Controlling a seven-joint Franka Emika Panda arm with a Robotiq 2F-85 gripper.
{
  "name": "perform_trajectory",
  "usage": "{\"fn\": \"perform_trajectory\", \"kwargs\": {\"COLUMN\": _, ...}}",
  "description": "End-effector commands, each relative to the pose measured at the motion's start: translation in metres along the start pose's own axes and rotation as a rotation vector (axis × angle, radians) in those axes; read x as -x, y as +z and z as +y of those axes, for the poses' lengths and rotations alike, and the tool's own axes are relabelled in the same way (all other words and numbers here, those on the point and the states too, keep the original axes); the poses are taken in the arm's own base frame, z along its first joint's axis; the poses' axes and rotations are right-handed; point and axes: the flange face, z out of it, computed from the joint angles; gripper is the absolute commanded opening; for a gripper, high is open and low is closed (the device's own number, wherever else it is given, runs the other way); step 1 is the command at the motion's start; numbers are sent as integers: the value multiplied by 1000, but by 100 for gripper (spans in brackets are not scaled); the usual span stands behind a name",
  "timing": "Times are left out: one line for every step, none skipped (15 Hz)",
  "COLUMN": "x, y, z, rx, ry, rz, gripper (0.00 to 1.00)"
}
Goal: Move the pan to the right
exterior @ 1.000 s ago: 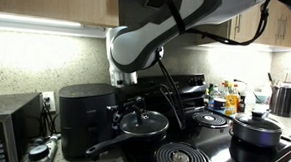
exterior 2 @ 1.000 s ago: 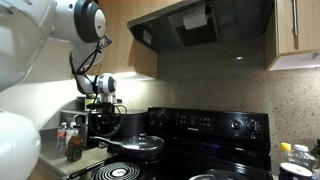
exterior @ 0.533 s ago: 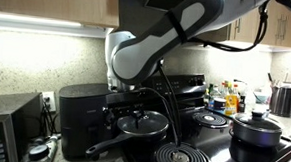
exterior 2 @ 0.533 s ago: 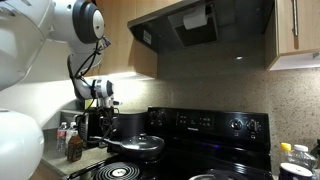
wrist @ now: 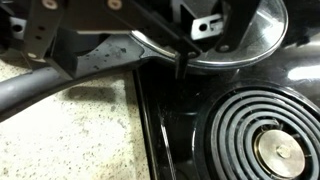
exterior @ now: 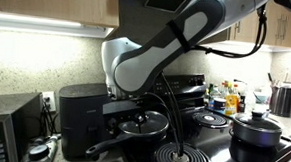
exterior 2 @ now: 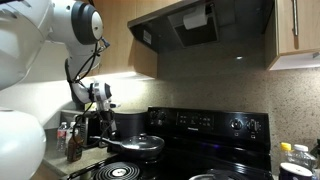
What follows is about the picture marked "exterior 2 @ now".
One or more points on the wooden wall cabinet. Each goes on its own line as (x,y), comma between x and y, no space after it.
(123,40)

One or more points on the black silver microwave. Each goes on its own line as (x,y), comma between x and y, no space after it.
(91,130)

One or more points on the yellow cap bottle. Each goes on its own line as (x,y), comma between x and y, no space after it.
(285,151)

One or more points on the black stove knob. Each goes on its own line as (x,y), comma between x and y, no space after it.
(236,124)
(154,117)
(253,126)
(162,116)

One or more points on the white paper roll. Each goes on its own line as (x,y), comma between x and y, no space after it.
(195,18)

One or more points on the coil stove burner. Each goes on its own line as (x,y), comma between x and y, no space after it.
(103,173)

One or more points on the black countertop appliance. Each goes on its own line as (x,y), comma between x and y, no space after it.
(130,125)

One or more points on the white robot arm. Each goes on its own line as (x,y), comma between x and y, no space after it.
(20,40)

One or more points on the dark range hood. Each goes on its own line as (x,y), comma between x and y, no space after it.
(160,30)

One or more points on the black electric stove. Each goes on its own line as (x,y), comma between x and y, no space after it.
(206,146)

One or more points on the amber glass bottle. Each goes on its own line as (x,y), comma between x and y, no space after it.
(74,151)

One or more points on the dark glass bottle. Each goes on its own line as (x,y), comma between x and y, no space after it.
(316,153)

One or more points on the white cap clear bottle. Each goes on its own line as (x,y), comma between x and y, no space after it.
(301,156)

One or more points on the dark container white lid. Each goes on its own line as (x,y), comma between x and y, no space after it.
(295,171)

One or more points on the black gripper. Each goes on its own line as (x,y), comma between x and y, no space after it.
(107,121)

